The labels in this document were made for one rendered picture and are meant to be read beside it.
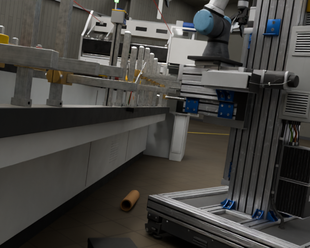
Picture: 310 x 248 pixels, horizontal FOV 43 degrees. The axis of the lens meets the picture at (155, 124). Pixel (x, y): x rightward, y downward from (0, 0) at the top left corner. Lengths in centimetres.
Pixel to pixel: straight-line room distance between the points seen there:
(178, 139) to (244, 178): 303
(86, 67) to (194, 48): 429
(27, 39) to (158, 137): 423
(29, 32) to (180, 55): 406
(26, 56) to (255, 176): 167
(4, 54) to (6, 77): 84
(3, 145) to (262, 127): 140
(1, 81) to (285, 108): 132
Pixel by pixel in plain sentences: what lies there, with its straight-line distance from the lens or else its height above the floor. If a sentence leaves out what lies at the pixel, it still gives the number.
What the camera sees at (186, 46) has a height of 151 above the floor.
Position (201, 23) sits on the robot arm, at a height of 119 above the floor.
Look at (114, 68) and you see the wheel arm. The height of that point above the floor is 85.
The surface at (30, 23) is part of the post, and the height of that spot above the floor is 94.
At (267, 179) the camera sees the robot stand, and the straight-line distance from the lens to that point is 214.
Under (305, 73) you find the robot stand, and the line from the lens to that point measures 204.
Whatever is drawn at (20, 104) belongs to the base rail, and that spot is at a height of 70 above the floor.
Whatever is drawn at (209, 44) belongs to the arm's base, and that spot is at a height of 111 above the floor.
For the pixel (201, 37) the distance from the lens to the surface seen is 519.
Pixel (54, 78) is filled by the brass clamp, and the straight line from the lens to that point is 141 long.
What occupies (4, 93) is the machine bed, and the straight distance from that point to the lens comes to 155.
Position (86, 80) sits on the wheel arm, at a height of 81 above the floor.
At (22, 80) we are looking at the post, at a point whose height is 77.
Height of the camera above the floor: 77
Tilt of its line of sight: 4 degrees down
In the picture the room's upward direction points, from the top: 8 degrees clockwise
